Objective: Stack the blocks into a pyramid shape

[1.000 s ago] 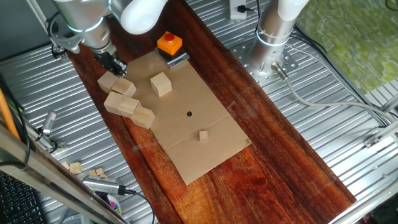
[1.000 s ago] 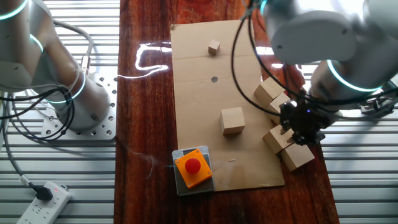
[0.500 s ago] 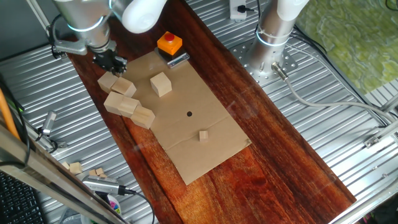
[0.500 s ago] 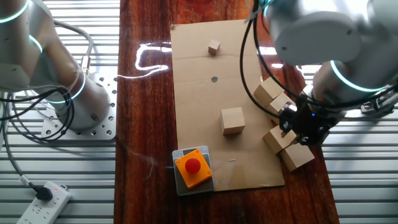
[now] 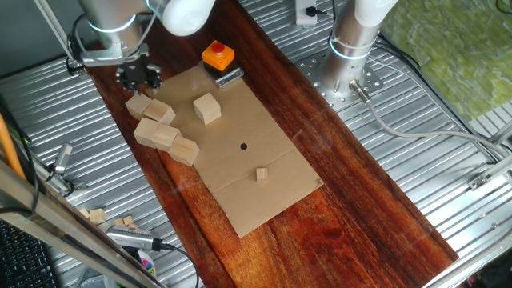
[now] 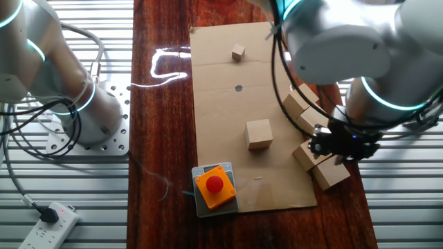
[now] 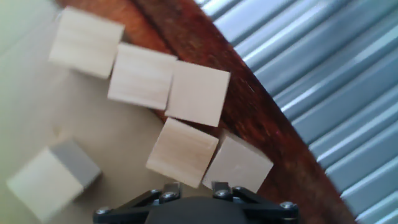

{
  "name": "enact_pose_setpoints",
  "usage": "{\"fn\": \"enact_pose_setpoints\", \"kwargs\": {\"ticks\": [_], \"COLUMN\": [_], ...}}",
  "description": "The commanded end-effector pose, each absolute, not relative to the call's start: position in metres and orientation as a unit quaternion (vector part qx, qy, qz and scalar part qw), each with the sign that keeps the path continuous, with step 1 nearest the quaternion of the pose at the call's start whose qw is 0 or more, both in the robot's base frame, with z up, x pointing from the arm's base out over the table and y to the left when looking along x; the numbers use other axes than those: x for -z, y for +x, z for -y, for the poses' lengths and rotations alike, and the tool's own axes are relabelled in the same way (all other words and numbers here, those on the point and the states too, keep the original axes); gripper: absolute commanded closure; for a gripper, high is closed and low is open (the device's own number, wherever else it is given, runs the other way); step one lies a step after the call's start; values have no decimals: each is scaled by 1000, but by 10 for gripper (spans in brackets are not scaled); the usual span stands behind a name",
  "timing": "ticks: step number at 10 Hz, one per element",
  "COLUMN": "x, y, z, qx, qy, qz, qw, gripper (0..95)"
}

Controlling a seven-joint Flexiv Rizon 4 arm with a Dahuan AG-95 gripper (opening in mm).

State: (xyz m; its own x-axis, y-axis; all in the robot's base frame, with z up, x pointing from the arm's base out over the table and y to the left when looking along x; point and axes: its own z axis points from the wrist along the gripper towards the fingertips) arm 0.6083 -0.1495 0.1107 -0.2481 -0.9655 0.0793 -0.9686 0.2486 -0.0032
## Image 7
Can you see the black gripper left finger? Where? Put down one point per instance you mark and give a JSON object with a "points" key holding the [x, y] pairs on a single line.
{"points": [[130, 205]]}

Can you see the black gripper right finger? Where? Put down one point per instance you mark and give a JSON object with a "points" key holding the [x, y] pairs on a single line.
{"points": [[264, 211]]}

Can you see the large wooden cube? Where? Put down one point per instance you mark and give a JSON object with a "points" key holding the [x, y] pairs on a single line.
{"points": [[46, 186], [85, 42], [237, 163], [182, 152], [197, 93], [141, 76]]}

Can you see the brown cardboard sheet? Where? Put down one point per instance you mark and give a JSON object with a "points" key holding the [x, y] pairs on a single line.
{"points": [[118, 140]]}

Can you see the reddish brown wooden board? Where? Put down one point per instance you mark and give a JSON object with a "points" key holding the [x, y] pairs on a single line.
{"points": [[248, 109]]}

